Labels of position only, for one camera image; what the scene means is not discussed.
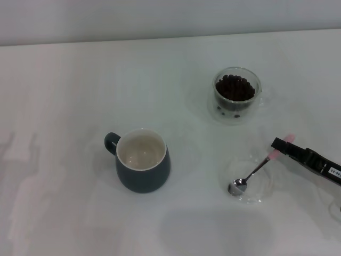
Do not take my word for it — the pile of coffee beans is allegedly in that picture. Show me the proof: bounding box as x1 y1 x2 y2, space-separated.
215 74 256 102

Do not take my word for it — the clear glass saucer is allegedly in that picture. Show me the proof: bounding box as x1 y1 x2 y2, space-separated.
207 87 264 125

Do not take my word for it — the clear double-wall glass cup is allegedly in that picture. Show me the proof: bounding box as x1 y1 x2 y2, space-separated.
212 66 273 113

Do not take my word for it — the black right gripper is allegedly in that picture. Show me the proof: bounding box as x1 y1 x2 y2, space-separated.
271 137 341 187

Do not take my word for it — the small clear glass dish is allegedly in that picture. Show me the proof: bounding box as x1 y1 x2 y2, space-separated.
218 157 275 205

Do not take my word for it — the pink handled metal spoon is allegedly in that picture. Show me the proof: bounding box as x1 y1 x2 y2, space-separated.
227 132 296 197

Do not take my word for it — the dark green ceramic mug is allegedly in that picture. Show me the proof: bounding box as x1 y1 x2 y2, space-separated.
103 127 171 194

